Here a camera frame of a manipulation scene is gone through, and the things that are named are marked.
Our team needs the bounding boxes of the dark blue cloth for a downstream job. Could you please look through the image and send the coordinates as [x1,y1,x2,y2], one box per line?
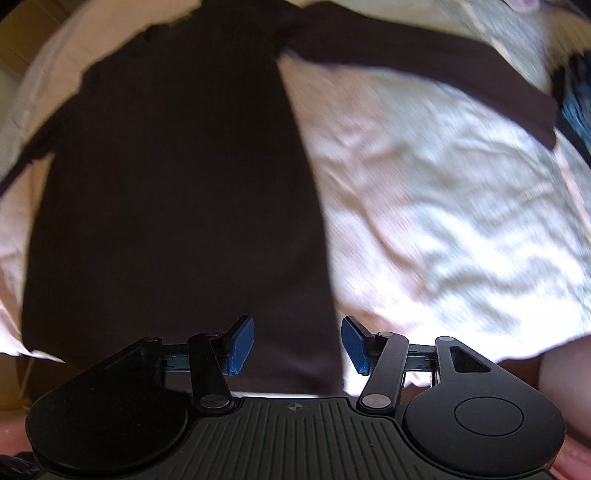
[551,52,591,158]

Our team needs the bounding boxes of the pink blanket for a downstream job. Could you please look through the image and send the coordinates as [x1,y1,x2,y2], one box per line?
[536,338,591,480]

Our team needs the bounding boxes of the dark brown long-sleeved garment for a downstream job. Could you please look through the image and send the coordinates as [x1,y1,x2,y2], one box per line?
[0,0,559,397]

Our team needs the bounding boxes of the cardboard box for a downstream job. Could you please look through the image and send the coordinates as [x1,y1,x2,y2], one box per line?
[0,0,80,77]

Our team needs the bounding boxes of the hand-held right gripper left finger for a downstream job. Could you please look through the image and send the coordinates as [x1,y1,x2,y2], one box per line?
[105,316,256,411]

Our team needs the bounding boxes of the white wrinkled bed sheet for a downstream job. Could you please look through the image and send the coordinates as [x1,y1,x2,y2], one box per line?
[0,0,591,400]

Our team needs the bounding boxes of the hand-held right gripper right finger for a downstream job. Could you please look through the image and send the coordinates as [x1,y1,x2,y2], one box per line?
[341,316,505,411]

